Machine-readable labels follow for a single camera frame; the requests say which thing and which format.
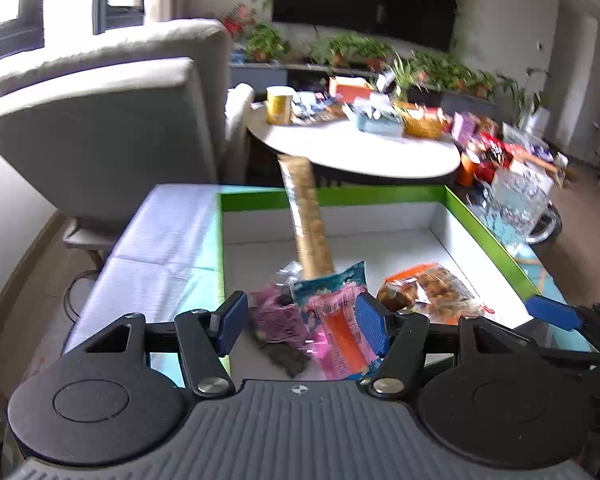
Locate magenta snack packet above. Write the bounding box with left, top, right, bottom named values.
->
left=250, top=282, right=313, bottom=346

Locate round white table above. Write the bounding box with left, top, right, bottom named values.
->
left=245, top=97, right=461, bottom=181

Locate clear glass mug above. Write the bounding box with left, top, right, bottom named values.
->
left=482, top=167, right=551, bottom=253

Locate orange snack packet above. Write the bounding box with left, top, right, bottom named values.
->
left=377, top=262, right=486, bottom=318

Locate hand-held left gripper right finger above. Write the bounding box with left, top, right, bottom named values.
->
left=355, top=292, right=548, bottom=400

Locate potted spider plant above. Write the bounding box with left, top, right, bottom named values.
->
left=385, top=52, right=427, bottom=103

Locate grey television cabinet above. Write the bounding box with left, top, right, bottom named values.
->
left=230, top=60, right=498, bottom=106

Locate red flower plant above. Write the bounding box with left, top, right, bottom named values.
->
left=222, top=5, right=257, bottom=42

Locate potted green plant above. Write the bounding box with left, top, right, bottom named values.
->
left=360, top=37, right=395, bottom=72
left=460, top=71, right=498, bottom=100
left=415, top=52, right=462, bottom=92
left=312, top=34, right=362, bottom=67
left=247, top=22, right=288, bottom=63

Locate long tan stick packet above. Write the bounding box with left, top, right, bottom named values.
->
left=277, top=155, right=336, bottom=278

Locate yellow wicker basket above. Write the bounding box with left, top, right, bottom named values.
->
left=397, top=102, right=451, bottom=139

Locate pink sausage packet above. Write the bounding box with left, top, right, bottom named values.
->
left=292, top=260, right=386, bottom=381

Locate grey-blue cloth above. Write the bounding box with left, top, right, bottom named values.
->
left=62, top=184, right=226, bottom=356

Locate grey armchair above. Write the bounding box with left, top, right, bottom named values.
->
left=0, top=19, right=256, bottom=266

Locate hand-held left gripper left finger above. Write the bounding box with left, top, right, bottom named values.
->
left=55, top=291, right=249, bottom=400

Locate dark snack packet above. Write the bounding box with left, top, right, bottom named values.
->
left=252, top=337, right=312, bottom=378

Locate blue plastic basket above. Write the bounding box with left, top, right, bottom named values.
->
left=352, top=102, right=406, bottom=136

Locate tall leafy floor plant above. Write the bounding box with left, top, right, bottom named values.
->
left=500, top=67, right=553, bottom=126

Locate orange box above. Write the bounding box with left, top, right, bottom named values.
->
left=328, top=76, right=376, bottom=103

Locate black floor cable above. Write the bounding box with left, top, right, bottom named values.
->
left=62, top=270, right=101, bottom=322

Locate green cardboard box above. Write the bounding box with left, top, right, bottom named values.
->
left=216, top=185, right=546, bottom=391

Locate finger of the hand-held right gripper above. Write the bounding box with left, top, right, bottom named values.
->
left=526, top=296, right=600, bottom=341

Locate yellow canister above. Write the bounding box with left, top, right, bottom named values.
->
left=266, top=86, right=296, bottom=126

